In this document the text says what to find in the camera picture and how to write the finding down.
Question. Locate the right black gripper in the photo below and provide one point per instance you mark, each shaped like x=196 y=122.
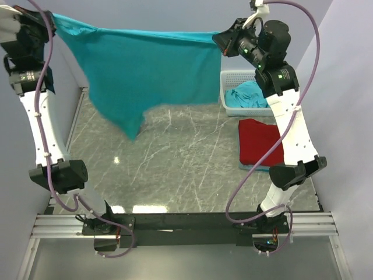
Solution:
x=227 y=40

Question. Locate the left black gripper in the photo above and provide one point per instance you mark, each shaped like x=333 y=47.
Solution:
x=37 y=18

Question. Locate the teal t shirt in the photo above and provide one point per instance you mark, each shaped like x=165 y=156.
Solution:
x=132 y=71

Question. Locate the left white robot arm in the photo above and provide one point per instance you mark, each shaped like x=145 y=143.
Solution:
x=65 y=178

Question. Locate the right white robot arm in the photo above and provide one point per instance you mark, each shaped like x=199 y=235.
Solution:
x=278 y=81

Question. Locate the white plastic basket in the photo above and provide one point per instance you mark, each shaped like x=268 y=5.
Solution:
x=231 y=79

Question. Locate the crumpled light blue shirt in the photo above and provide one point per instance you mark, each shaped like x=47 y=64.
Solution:
x=247 y=95

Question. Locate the folded red t shirt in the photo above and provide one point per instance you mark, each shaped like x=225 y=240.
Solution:
x=255 y=139

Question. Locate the folded blue shirt under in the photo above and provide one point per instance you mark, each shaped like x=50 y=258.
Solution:
x=249 y=167

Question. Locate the black base beam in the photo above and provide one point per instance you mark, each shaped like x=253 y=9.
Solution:
x=176 y=229

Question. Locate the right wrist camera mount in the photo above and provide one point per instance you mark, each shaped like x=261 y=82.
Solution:
x=259 y=8

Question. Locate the aluminium rail frame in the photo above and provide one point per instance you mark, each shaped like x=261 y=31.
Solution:
x=67 y=227

